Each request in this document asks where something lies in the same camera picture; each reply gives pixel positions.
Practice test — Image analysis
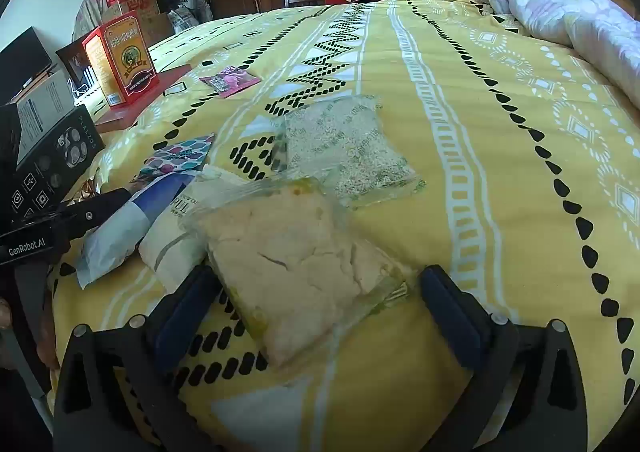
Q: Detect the flat red box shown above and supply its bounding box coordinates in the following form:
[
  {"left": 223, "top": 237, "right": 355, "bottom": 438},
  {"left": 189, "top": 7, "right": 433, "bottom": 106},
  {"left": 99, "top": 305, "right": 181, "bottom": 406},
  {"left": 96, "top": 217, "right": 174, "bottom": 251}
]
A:
[{"left": 95, "top": 64, "right": 193, "bottom": 133}]

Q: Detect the floral covered round board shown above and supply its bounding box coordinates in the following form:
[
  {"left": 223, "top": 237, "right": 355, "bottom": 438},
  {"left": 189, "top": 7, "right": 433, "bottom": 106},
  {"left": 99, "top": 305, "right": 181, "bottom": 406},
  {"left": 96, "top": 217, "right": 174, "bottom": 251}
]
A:
[{"left": 72, "top": 0, "right": 171, "bottom": 45}]

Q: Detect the clear packet of pale cake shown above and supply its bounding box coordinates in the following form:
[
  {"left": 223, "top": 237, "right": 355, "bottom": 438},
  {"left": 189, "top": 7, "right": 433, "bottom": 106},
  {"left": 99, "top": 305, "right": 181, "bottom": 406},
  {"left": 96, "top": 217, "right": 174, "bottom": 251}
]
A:
[{"left": 187, "top": 182, "right": 416, "bottom": 368}]

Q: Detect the white router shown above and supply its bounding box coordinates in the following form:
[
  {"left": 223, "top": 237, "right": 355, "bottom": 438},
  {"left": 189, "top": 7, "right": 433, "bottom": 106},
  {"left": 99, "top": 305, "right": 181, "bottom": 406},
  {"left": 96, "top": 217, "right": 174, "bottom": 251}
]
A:
[{"left": 70, "top": 66, "right": 108, "bottom": 105}]

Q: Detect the white and blue snack packet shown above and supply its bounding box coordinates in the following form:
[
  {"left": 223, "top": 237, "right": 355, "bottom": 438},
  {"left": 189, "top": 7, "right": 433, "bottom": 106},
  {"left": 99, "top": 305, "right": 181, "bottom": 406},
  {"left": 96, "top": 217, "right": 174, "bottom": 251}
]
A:
[{"left": 75, "top": 171, "right": 201, "bottom": 290}]

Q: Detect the red and yellow carton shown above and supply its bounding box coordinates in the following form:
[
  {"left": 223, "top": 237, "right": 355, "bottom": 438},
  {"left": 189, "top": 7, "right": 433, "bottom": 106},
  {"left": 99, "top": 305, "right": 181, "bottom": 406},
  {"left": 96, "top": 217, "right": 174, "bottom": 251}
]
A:
[{"left": 81, "top": 10, "right": 161, "bottom": 108}]

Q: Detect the black television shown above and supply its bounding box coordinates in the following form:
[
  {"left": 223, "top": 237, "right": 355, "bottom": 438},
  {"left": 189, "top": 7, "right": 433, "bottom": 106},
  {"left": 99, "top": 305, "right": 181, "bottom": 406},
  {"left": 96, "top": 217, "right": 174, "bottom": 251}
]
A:
[{"left": 0, "top": 26, "right": 53, "bottom": 97}]

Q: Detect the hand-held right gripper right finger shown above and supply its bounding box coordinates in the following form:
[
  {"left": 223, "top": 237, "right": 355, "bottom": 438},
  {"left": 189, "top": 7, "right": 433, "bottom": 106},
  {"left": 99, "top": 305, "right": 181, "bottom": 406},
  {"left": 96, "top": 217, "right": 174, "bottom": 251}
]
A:
[{"left": 419, "top": 264, "right": 588, "bottom": 452}]

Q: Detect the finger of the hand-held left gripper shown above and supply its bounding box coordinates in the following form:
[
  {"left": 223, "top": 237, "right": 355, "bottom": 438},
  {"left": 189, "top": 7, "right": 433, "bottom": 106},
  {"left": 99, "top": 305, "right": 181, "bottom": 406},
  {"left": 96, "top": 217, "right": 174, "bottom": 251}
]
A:
[{"left": 55, "top": 188, "right": 135, "bottom": 239}]

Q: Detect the cream white snack packet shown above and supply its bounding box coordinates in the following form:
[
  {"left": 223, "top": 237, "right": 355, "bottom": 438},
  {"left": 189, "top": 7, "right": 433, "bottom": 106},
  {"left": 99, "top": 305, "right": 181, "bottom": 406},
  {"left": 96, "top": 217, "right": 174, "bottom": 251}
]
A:
[{"left": 137, "top": 167, "right": 236, "bottom": 293}]

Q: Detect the white and silver box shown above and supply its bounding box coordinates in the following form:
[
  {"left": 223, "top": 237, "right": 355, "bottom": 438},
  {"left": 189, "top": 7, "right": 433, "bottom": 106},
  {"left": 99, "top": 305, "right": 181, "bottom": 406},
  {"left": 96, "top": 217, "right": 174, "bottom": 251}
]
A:
[{"left": 7, "top": 68, "right": 76, "bottom": 167}]

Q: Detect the white printed plastic bag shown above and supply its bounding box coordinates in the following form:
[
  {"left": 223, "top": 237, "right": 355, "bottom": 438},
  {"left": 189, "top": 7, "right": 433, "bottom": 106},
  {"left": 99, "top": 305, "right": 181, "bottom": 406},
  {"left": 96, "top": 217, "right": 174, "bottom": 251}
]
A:
[{"left": 167, "top": 0, "right": 213, "bottom": 32}]

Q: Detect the small pink snack packet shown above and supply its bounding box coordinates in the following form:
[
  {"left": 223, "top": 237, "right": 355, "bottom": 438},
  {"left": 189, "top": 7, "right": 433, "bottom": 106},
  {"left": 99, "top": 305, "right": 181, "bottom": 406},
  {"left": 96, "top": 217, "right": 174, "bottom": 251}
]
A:
[{"left": 199, "top": 66, "right": 262, "bottom": 98}]

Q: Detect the large cardboard box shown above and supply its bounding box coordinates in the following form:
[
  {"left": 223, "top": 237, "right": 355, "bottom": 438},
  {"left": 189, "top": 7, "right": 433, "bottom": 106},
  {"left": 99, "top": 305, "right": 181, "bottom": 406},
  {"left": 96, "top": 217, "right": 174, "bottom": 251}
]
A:
[{"left": 145, "top": 12, "right": 176, "bottom": 45}]

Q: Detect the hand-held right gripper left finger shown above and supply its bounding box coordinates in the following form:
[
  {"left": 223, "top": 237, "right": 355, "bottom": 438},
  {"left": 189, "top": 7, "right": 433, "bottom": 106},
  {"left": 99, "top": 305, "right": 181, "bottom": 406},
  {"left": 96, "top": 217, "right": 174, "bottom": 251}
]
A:
[{"left": 52, "top": 264, "right": 236, "bottom": 452}]

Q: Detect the clear sesame snack packet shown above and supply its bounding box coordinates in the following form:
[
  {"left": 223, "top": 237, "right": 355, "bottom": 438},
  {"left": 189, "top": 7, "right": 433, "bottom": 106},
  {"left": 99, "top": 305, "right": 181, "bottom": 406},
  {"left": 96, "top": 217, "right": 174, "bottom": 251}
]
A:
[{"left": 272, "top": 96, "right": 423, "bottom": 207}]

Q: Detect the cardboard box with red print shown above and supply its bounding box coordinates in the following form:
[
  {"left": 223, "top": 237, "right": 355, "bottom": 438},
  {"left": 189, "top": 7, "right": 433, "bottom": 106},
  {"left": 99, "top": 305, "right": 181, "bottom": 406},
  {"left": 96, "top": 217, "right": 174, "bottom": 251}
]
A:
[{"left": 117, "top": 0, "right": 161, "bottom": 27}]

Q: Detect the yellow patterned bed sheet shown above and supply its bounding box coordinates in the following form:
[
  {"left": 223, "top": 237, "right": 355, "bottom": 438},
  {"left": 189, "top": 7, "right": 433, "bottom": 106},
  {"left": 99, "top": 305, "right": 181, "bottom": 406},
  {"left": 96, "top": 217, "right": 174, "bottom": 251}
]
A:
[{"left": 47, "top": 0, "right": 640, "bottom": 452}]

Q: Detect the pink floral quilt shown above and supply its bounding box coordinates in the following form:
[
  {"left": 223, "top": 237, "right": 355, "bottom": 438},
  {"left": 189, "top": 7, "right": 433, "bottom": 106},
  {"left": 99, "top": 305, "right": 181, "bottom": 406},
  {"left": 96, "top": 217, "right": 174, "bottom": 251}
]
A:
[{"left": 462, "top": 0, "right": 640, "bottom": 110}]

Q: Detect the black shaver box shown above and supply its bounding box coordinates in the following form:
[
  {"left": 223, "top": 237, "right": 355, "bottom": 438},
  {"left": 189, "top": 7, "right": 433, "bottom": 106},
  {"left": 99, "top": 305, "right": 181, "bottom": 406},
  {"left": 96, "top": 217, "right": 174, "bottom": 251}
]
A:
[{"left": 10, "top": 104, "right": 106, "bottom": 227}]

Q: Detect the teal and pink patterned packet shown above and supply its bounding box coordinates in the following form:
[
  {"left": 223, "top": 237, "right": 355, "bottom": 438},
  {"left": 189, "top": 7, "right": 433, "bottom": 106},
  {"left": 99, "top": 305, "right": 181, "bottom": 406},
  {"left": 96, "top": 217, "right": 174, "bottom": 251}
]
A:
[{"left": 131, "top": 133, "right": 217, "bottom": 185}]

